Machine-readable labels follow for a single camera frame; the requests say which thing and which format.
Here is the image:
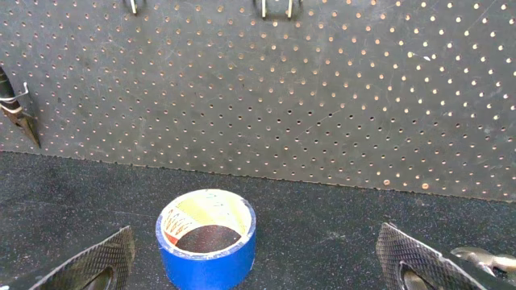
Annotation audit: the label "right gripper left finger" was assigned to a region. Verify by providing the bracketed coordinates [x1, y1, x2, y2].
[27, 225, 136, 290]

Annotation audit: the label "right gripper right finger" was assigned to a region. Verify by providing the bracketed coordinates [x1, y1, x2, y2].
[375, 222, 516, 290]

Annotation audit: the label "wrench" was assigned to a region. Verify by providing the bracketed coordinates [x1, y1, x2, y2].
[450, 246, 516, 279]

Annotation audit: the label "black handled pliers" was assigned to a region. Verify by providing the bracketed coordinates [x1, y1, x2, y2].
[0, 66, 42, 149]

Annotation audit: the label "black pegboard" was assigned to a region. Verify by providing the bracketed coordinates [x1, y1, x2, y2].
[0, 0, 516, 203]

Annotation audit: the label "roll of blue tape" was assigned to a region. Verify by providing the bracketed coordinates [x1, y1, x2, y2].
[155, 188, 257, 290]

